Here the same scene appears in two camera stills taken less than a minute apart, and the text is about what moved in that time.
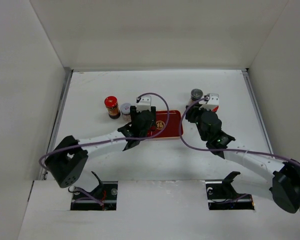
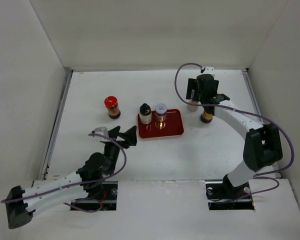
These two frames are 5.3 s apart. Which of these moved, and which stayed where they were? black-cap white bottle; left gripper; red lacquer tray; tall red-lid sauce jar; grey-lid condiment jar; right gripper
Moved: grey-lid condiment jar; black-cap white bottle; right gripper; left gripper
Stayed: tall red-lid sauce jar; red lacquer tray
